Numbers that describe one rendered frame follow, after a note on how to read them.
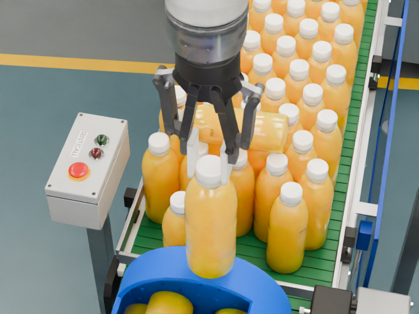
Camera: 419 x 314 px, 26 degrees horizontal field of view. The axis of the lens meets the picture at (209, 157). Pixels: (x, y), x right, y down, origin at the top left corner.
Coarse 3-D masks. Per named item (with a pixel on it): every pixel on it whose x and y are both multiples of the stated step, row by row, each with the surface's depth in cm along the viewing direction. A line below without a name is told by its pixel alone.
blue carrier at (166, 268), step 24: (144, 264) 142; (168, 264) 139; (240, 264) 139; (120, 288) 145; (144, 288) 151; (168, 288) 150; (192, 288) 148; (216, 288) 146; (240, 288) 137; (264, 288) 140; (120, 312) 150; (264, 312) 138; (288, 312) 144
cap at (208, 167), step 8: (200, 160) 120; (208, 160) 120; (216, 160) 120; (200, 168) 119; (208, 168) 119; (216, 168) 119; (200, 176) 119; (208, 176) 118; (216, 176) 118; (208, 184) 119
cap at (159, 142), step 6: (150, 138) 171; (156, 138) 171; (162, 138) 171; (168, 138) 171; (150, 144) 170; (156, 144) 170; (162, 144) 170; (168, 144) 171; (156, 150) 170; (162, 150) 170
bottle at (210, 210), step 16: (192, 192) 122; (208, 192) 120; (224, 192) 121; (192, 208) 122; (208, 208) 121; (224, 208) 122; (192, 224) 125; (208, 224) 123; (224, 224) 124; (192, 240) 128; (208, 240) 126; (224, 240) 127; (192, 256) 131; (208, 256) 129; (224, 256) 130; (208, 272) 132; (224, 272) 133
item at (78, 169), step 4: (72, 164) 167; (76, 164) 167; (80, 164) 167; (84, 164) 167; (72, 168) 167; (76, 168) 167; (80, 168) 167; (84, 168) 167; (72, 172) 166; (76, 172) 166; (80, 172) 166; (84, 172) 166; (72, 176) 166; (76, 176) 166; (80, 176) 166
